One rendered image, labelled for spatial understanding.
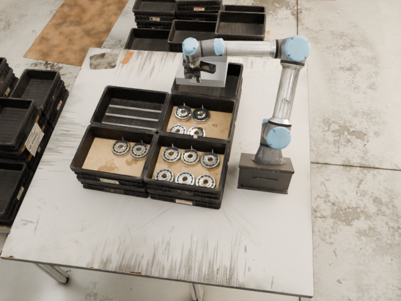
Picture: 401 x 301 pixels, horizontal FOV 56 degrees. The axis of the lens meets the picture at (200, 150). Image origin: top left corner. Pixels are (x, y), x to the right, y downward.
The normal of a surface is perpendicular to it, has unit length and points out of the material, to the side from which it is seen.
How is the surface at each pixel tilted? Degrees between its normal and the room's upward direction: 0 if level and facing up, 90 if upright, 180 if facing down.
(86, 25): 0
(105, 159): 0
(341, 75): 0
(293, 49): 40
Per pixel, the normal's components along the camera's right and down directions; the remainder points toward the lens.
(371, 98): -0.05, -0.55
